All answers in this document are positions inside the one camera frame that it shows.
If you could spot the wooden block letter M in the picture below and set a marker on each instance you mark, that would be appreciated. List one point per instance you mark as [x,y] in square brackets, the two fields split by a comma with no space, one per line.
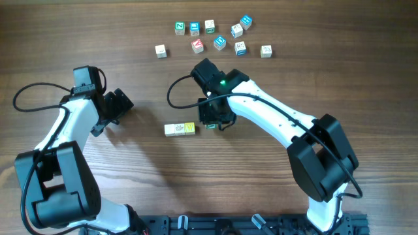
[169,130]

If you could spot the wooden block yellow top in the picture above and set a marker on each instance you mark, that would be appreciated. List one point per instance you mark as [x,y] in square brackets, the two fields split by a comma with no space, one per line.
[189,128]

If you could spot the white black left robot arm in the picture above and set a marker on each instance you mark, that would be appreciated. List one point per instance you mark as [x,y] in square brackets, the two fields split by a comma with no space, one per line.
[58,187]

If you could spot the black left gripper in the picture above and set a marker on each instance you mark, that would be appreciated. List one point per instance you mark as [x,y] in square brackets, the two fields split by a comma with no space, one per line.
[121,104]

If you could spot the wooden block letter L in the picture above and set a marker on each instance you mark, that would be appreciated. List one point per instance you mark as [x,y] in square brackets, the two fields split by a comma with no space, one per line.
[266,51]

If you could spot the wooden block blue D top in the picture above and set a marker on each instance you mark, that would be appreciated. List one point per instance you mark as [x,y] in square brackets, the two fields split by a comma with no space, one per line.
[219,43]

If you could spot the wooden block blue X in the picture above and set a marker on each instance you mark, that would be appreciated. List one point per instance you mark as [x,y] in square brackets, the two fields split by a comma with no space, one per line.
[240,48]

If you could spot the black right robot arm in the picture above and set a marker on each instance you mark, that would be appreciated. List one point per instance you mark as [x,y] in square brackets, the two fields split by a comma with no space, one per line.
[321,157]

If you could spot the wooden block green Z front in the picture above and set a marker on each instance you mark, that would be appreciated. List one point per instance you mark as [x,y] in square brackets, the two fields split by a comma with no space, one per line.
[210,26]

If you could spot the wooden block red top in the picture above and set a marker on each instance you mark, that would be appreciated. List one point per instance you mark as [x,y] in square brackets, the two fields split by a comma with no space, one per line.
[197,46]

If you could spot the wooden block green Z side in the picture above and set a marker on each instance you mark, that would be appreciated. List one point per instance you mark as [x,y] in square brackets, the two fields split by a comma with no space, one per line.
[211,126]

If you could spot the wooden block blue far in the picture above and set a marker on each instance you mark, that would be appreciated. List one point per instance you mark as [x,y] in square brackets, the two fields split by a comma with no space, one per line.
[246,22]

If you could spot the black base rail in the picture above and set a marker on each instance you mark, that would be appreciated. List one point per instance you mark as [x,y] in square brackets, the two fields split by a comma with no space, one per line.
[288,224]

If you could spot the wooden block green V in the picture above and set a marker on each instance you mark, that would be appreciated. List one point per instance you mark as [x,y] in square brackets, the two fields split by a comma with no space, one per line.
[179,129]

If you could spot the wooden block red side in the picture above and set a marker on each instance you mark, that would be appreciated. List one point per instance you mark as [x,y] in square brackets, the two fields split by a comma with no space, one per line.
[161,51]

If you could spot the wooden block green top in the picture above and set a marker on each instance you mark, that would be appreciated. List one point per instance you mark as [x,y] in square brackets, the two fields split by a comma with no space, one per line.
[179,28]

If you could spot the wooden block number 2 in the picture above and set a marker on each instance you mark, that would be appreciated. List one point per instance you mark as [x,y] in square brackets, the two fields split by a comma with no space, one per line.
[237,31]

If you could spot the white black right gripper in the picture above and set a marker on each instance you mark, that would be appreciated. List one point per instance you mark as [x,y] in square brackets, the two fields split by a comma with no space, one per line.
[207,119]

